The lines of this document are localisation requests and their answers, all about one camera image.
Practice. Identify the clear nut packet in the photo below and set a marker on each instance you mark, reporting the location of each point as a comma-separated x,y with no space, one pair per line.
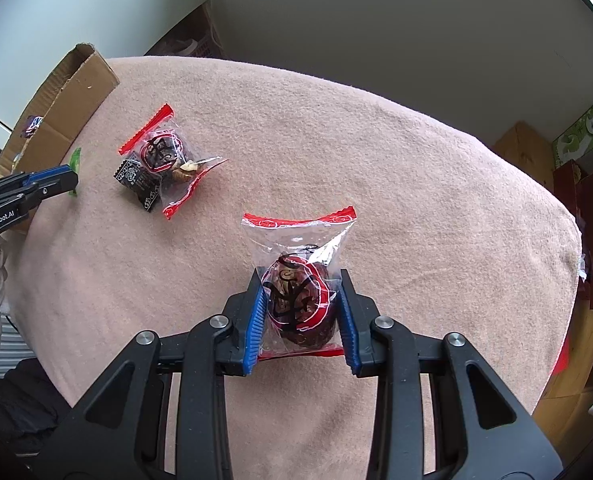
184,175

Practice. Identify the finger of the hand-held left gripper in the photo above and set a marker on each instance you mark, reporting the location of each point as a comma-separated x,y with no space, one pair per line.
46,174
51,187

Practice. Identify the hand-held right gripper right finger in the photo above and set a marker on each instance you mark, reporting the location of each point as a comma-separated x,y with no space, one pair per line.
349,325

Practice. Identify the person's left forearm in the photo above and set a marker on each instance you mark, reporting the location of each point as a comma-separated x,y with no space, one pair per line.
16,400

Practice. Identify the green candy wrapper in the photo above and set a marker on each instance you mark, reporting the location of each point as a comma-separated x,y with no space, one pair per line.
76,157

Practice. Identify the dark red snack packet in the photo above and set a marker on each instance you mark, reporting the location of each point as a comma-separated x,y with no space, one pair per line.
32,127

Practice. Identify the black candy packet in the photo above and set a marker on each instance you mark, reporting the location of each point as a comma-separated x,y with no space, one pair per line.
134,177

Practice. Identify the red date packet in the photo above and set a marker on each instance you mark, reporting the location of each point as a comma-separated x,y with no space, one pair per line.
296,305
159,152

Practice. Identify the brown cardboard box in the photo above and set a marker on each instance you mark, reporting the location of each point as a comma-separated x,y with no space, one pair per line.
76,90

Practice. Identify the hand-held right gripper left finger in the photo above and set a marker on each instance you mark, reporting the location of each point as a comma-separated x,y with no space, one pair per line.
256,320

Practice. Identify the plain brown carton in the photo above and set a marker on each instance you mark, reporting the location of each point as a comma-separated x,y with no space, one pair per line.
524,152

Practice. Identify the green white carton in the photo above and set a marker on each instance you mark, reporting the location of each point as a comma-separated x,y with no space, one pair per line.
584,135

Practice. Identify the grey ribbed shutter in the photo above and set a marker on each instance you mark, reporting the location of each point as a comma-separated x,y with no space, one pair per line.
4,345

